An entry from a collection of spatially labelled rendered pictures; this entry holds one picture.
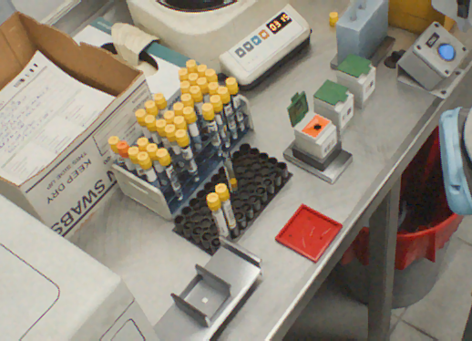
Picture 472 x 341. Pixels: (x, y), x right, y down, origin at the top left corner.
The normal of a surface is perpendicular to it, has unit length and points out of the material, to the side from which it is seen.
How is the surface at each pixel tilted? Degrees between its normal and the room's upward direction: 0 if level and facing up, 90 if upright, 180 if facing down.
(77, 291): 0
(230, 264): 0
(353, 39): 90
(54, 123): 2
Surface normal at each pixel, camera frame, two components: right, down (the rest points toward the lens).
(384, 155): -0.13, -0.61
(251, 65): 0.18, -0.32
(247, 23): 0.69, 0.51
